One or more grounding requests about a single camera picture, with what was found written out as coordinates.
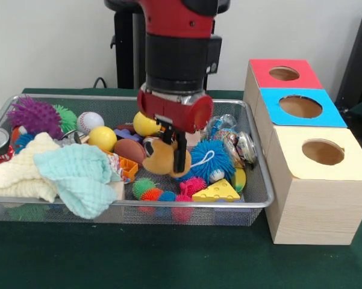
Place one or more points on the blue spiky rubber ball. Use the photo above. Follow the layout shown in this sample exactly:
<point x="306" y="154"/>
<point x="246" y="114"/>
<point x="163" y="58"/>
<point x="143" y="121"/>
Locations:
<point x="217" y="162"/>

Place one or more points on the multicolour spiky caterpillar toy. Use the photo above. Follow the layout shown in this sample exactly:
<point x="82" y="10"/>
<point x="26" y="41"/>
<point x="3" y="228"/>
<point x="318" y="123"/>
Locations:
<point x="194" y="185"/>
<point x="144" y="188"/>

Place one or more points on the dark green table cloth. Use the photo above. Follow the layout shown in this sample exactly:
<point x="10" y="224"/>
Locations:
<point x="168" y="259"/>

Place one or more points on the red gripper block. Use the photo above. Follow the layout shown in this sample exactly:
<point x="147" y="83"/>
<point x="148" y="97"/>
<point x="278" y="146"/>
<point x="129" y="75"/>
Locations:
<point x="168" y="110"/>

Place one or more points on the cream knitted cloth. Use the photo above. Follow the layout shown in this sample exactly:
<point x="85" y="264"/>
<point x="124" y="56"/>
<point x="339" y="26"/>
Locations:
<point x="15" y="174"/>

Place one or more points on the white mini baseball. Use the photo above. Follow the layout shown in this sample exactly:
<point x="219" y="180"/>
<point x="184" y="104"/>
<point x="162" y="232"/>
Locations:
<point x="90" y="122"/>

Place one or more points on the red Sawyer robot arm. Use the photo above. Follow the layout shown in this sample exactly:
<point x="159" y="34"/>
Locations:
<point x="177" y="45"/>

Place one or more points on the green cloth side table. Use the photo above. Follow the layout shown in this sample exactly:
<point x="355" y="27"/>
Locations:
<point x="361" y="108"/>

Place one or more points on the purple spiky monster toy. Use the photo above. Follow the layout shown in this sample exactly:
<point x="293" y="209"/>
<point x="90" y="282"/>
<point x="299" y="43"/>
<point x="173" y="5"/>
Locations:
<point x="36" y="117"/>

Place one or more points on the shallow metal mesh bin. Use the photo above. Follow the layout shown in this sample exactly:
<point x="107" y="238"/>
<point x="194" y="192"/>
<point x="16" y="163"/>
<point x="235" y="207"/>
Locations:
<point x="253" y="192"/>

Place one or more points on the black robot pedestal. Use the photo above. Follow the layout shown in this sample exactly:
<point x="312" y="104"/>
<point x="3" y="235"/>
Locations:
<point x="125" y="45"/>

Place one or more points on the yellow cheese wedge toy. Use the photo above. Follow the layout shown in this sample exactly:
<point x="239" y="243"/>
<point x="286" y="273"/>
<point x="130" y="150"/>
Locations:
<point x="218" y="191"/>

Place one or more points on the brown bear plush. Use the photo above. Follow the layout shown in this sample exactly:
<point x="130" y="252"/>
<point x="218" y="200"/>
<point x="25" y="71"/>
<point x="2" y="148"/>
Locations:
<point x="161" y="158"/>

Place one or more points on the mint knitted cloth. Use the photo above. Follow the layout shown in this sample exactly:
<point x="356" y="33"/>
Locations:
<point x="78" y="174"/>

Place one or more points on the brown mini football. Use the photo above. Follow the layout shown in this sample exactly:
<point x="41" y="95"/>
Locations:
<point x="128" y="150"/>

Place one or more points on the yellow ball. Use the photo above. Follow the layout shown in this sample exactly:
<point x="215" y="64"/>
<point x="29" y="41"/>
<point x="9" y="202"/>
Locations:
<point x="102" y="138"/>
<point x="144" y="125"/>

